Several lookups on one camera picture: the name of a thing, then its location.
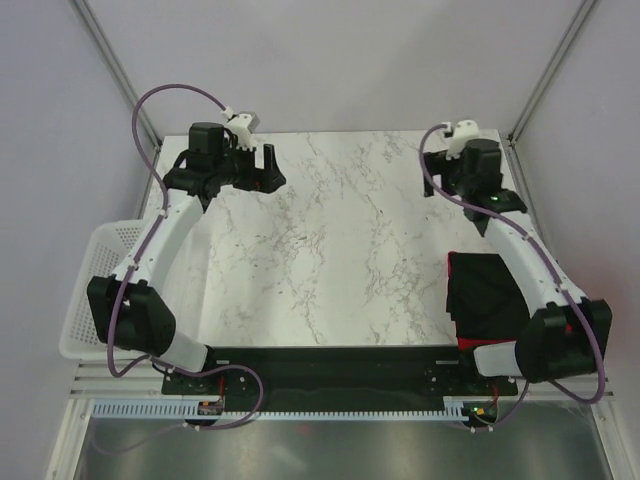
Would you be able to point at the black t shirt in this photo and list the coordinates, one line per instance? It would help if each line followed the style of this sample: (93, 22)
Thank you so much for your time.
(480, 300)

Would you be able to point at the white slotted cable duct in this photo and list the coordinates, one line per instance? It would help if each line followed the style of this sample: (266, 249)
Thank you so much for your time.
(444, 409)

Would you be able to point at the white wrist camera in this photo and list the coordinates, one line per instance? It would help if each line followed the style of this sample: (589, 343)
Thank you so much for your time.
(458, 134)
(242, 125)

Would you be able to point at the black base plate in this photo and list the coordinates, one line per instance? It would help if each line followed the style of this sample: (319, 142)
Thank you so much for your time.
(399, 376)

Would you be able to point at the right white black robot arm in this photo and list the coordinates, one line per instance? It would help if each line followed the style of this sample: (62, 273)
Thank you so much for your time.
(515, 312)

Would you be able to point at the white plastic basket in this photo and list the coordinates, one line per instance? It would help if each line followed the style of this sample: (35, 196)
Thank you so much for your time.
(108, 245)

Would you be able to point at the aluminium rail profile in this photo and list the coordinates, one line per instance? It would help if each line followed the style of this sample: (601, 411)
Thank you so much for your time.
(93, 380)

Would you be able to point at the left aluminium frame post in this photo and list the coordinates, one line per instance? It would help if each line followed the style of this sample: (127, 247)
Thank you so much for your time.
(91, 24)

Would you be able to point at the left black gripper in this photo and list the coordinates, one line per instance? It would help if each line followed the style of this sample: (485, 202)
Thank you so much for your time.
(258, 180)

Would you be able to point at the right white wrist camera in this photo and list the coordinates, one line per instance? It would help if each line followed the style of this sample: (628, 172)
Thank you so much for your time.
(458, 134)

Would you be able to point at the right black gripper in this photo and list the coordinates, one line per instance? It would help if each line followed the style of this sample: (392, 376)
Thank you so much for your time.
(437, 164)

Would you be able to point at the aluminium frame post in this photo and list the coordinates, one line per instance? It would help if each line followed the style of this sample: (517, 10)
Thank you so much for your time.
(560, 54)
(91, 24)

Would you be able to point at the right aluminium frame post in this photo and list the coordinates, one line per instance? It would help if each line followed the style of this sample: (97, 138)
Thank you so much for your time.
(560, 54)

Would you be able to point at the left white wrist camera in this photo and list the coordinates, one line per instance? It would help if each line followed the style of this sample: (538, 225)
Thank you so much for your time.
(242, 125)

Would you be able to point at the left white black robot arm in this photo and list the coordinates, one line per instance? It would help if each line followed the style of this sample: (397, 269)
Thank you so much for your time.
(128, 310)

